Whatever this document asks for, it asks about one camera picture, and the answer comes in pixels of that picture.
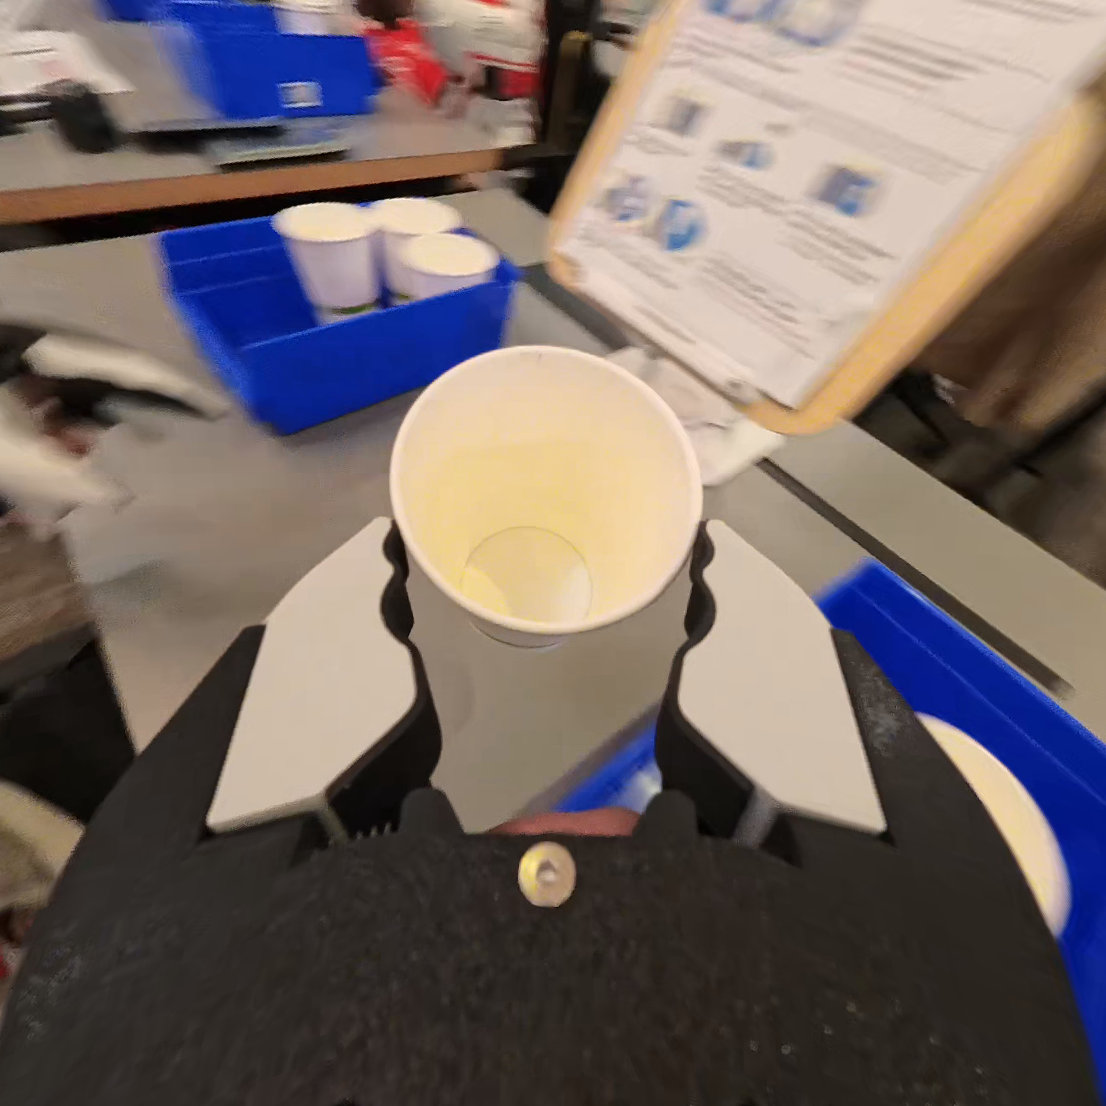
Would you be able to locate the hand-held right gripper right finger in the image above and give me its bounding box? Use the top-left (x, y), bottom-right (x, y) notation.
top-left (655, 519), bottom-right (888, 847)

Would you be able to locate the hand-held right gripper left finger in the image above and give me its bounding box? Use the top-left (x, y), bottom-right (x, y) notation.
top-left (206, 516), bottom-right (443, 844)

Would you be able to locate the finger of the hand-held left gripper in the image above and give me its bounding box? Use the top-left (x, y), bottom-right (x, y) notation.
top-left (27, 335), bottom-right (228, 421)
top-left (0, 414), bottom-right (133, 533)

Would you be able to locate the blue plastic bin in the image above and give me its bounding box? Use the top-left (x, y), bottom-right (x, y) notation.
top-left (158, 203), bottom-right (520, 436)
top-left (554, 557), bottom-right (1106, 1064)
top-left (164, 0), bottom-right (381, 122)

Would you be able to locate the green-banded white paper cup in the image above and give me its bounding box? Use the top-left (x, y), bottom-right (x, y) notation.
top-left (275, 203), bottom-right (381, 314)
top-left (399, 232), bottom-right (501, 303)
top-left (911, 713), bottom-right (1073, 938)
top-left (390, 344), bottom-right (704, 650)
top-left (372, 197), bottom-right (465, 260)

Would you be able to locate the stack of nested white cups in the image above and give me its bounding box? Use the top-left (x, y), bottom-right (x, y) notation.
top-left (275, 0), bottom-right (347, 38)

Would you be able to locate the grey tray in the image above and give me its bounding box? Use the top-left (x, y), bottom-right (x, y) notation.
top-left (208, 130), bottom-right (356, 167)

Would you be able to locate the beige cloth cover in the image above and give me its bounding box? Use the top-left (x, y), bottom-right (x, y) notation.
top-left (917, 216), bottom-right (1106, 434)

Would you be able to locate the wooden display board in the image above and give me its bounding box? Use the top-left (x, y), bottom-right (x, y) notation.
top-left (546, 0), bottom-right (1106, 436)

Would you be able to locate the black jacket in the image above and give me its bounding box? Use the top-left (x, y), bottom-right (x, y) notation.
top-left (537, 0), bottom-right (607, 174)

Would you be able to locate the printed instruction sheet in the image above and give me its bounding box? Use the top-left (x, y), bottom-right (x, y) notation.
top-left (558, 0), bottom-right (1106, 407)

